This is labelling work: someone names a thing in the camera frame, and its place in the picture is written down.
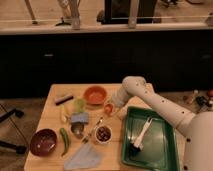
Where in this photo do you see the black chair base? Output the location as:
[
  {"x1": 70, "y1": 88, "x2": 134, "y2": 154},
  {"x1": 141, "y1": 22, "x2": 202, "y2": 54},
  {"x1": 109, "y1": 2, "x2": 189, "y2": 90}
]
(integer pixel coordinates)
[{"x1": 0, "y1": 104, "x2": 28, "y2": 154}]

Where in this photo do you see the orange bowl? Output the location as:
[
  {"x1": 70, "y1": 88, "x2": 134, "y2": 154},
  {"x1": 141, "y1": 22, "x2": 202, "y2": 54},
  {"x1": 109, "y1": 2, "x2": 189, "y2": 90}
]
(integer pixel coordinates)
[{"x1": 83, "y1": 86, "x2": 107, "y2": 105}]

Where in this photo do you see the yellow banana toy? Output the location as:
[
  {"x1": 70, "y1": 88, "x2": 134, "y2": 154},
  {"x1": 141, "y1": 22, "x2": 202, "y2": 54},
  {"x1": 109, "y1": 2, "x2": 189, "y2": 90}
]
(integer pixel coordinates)
[{"x1": 60, "y1": 105, "x2": 68, "y2": 123}]

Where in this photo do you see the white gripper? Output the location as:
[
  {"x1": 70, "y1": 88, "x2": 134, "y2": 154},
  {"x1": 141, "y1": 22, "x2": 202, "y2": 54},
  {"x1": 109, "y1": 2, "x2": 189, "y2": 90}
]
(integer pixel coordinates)
[{"x1": 112, "y1": 102, "x2": 126, "y2": 120}]

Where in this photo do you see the white dish brush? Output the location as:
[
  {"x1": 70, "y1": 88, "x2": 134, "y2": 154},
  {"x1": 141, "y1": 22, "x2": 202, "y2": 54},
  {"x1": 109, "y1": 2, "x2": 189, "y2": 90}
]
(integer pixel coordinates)
[{"x1": 130, "y1": 117, "x2": 152, "y2": 156}]

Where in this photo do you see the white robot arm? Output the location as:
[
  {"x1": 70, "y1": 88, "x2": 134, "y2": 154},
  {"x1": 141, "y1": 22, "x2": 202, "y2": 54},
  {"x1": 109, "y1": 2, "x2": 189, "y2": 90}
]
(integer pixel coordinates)
[{"x1": 112, "y1": 76, "x2": 213, "y2": 171}]

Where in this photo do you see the small white bowl of food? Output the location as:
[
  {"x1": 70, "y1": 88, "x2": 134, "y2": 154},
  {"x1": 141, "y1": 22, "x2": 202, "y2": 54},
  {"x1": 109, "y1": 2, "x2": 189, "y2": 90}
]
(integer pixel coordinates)
[{"x1": 95, "y1": 126, "x2": 111, "y2": 144}]

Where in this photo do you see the dark cabinet front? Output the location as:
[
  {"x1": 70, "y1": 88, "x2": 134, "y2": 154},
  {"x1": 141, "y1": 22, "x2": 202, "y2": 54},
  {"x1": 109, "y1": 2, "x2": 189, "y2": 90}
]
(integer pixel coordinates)
[{"x1": 0, "y1": 30, "x2": 213, "y2": 98}]

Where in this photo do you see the green chili pepper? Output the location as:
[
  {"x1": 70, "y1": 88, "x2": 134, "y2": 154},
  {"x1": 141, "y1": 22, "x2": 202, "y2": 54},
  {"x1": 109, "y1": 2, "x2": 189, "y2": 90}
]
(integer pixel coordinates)
[{"x1": 59, "y1": 128, "x2": 70, "y2": 156}]

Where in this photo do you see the light blue cloth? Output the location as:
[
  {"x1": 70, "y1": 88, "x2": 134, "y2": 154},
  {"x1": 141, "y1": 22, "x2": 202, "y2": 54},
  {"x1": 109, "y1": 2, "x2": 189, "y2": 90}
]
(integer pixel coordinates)
[{"x1": 63, "y1": 143, "x2": 102, "y2": 171}]

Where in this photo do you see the green lime toy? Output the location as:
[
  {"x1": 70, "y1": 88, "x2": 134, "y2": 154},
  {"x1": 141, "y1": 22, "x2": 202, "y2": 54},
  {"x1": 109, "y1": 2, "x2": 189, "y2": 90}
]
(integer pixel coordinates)
[{"x1": 73, "y1": 98, "x2": 86, "y2": 113}]

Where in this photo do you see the green plastic tray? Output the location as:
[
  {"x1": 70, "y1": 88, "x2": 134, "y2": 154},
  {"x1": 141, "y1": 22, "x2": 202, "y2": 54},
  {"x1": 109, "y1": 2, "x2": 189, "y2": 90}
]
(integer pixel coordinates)
[{"x1": 121, "y1": 106, "x2": 180, "y2": 171}]

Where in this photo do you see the purple bowl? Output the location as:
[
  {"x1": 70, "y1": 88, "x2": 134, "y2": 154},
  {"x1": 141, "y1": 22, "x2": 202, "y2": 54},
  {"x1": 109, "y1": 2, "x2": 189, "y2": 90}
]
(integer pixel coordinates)
[{"x1": 30, "y1": 129, "x2": 57, "y2": 157}]

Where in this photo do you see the metal fork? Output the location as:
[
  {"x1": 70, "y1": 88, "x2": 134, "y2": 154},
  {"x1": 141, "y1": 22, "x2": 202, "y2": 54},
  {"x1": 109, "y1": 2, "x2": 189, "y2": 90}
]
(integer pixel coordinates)
[{"x1": 82, "y1": 117, "x2": 103, "y2": 143}]

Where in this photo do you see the red apple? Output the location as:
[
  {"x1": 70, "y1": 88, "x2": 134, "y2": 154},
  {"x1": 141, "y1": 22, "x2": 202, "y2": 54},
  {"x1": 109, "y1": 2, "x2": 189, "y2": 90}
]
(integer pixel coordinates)
[{"x1": 104, "y1": 103, "x2": 114, "y2": 115}]

